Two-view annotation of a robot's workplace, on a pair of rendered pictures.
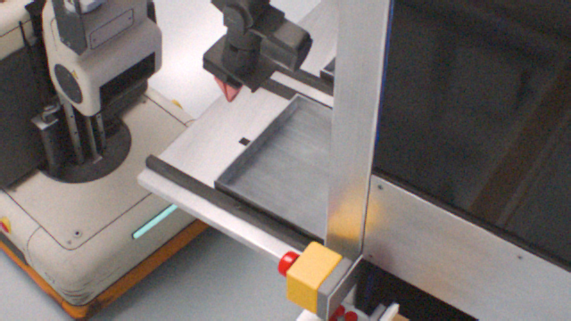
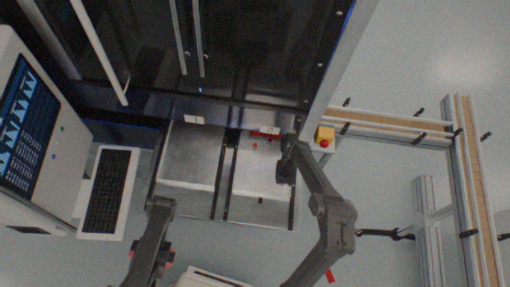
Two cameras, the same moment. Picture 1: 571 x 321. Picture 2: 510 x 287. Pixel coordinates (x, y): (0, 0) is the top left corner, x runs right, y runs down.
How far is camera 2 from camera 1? 156 cm
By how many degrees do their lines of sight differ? 59
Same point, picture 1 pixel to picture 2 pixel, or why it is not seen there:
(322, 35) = (183, 200)
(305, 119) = (237, 184)
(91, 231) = not seen: outside the picture
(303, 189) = (271, 170)
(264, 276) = (205, 257)
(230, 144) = (263, 206)
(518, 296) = not seen: hidden behind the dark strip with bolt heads
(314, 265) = (327, 132)
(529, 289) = not seen: hidden behind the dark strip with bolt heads
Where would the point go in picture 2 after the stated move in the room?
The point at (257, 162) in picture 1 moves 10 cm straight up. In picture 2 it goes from (268, 191) to (270, 184)
